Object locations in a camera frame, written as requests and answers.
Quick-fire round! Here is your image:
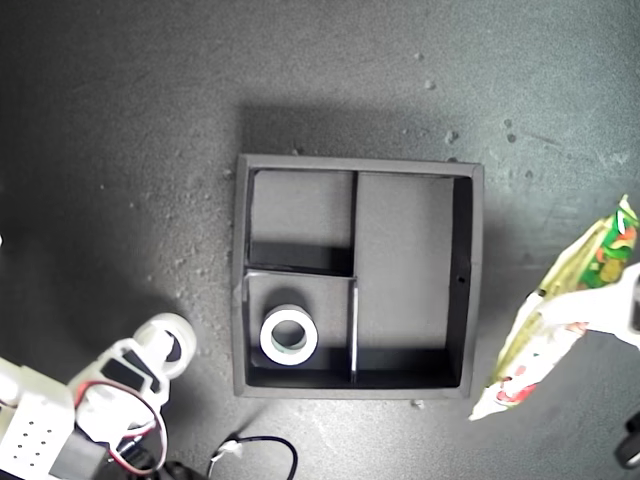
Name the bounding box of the white tape roll green core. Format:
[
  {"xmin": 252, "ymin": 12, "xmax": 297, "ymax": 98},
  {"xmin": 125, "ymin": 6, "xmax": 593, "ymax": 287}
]
[{"xmin": 259, "ymin": 303, "xmax": 319, "ymax": 366}]

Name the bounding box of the red arm wire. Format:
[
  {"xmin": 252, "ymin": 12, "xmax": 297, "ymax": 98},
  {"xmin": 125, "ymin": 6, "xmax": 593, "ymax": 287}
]
[{"xmin": 74, "ymin": 380, "xmax": 169, "ymax": 474}]

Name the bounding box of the snack bar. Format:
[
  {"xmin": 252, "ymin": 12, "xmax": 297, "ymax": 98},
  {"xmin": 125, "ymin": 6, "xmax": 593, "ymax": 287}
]
[{"xmin": 468, "ymin": 194, "xmax": 640, "ymax": 422}]

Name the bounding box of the black tray with wells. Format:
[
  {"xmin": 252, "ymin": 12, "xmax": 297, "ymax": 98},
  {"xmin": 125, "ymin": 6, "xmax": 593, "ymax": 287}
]
[{"xmin": 232, "ymin": 153, "xmax": 485, "ymax": 400}]

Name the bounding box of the black camera cable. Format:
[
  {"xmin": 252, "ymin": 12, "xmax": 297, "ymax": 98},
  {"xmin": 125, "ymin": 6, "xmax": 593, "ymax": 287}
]
[{"xmin": 234, "ymin": 435, "xmax": 300, "ymax": 480}]

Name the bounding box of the white cable tag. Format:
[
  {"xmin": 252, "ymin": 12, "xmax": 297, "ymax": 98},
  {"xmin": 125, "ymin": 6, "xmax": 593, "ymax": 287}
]
[{"xmin": 207, "ymin": 438, "xmax": 245, "ymax": 476}]

